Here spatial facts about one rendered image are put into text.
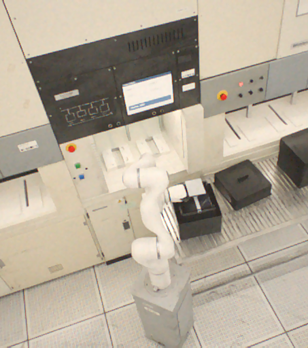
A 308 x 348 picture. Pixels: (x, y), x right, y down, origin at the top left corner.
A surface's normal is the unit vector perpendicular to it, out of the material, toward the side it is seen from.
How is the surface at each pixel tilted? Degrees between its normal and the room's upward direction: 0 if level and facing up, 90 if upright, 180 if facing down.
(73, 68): 90
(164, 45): 90
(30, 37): 92
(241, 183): 0
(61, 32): 92
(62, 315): 0
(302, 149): 0
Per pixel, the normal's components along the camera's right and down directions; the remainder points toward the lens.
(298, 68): 0.31, 0.68
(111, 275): -0.11, -0.68
